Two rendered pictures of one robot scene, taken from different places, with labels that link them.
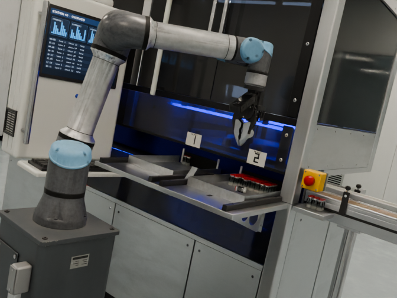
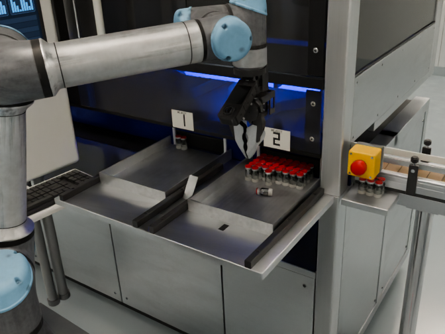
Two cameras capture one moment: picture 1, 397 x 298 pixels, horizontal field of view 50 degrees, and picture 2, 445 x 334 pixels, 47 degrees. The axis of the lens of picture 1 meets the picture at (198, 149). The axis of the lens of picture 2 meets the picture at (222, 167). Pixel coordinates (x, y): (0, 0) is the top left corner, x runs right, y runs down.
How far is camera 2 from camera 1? 0.55 m
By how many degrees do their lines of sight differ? 18
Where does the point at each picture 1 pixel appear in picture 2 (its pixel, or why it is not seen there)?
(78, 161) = (12, 297)
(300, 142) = (336, 112)
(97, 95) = (8, 170)
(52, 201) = not seen: outside the picture
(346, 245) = (422, 228)
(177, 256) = (203, 266)
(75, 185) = (21, 325)
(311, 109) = (344, 61)
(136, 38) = (29, 90)
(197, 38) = (134, 52)
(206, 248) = not seen: hidden behind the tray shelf
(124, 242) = (133, 251)
